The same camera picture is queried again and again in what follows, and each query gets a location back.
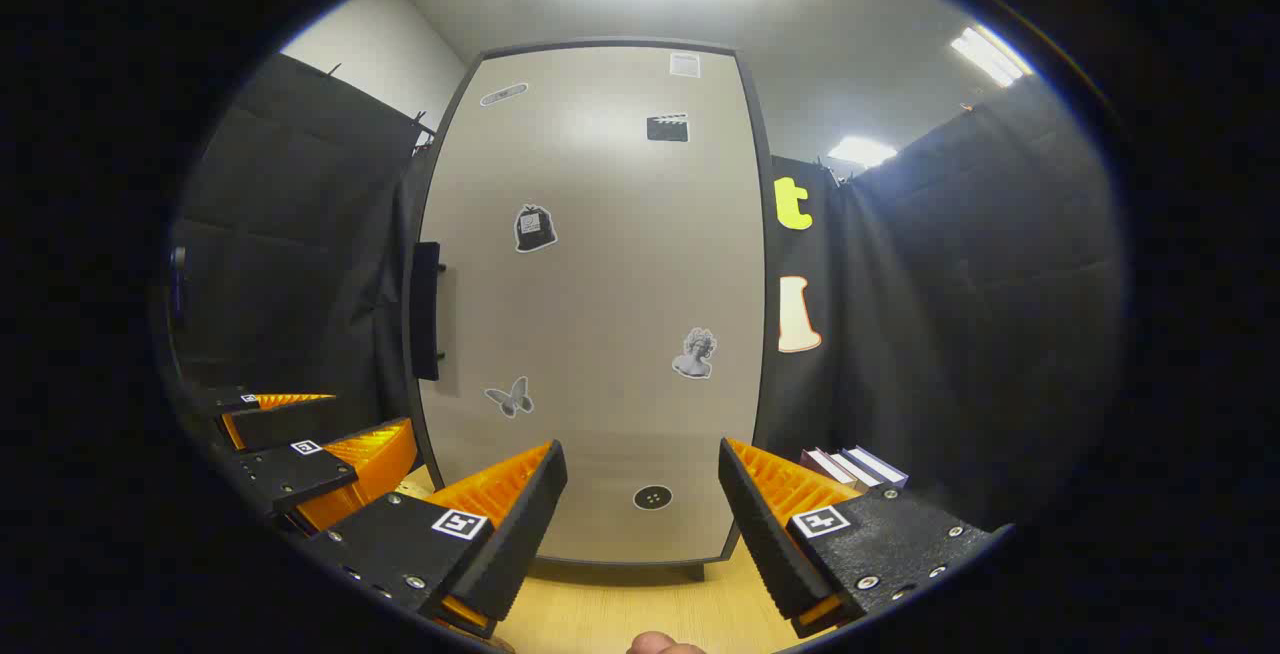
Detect black backdrop cloth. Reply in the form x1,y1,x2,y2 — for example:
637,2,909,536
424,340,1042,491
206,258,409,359
835,74,1126,535
172,54,436,435
765,156,846,465

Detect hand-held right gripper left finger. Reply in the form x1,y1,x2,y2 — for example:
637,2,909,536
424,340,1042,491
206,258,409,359
298,439,569,641

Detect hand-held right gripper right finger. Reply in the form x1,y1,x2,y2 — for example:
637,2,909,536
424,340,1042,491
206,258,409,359
718,436,1016,638

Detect ceiling light panel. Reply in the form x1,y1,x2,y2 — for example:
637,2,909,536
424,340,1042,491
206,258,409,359
950,24,1033,87

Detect beige cabinet door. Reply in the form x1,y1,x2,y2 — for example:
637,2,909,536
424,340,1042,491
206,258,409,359
418,44,769,565

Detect grey cabinet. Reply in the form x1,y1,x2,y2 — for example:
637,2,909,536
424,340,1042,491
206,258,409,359
405,37,777,583

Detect black cabinet door handle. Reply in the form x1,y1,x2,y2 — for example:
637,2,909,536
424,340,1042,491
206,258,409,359
410,242,443,382

